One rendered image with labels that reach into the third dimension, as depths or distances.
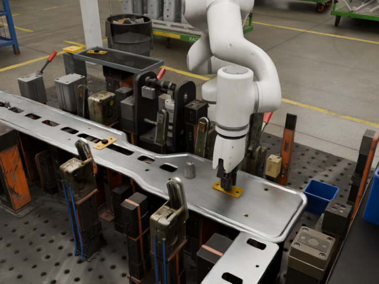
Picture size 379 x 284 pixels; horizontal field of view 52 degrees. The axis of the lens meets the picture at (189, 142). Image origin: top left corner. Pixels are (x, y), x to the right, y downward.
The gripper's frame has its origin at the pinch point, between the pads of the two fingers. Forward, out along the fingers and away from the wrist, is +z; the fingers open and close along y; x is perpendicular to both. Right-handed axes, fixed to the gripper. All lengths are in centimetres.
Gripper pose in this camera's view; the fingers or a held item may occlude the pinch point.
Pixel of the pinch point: (228, 180)
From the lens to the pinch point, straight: 107.4
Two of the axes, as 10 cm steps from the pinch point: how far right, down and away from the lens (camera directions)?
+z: 0.0, 8.7, 5.0
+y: -5.5, 4.2, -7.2
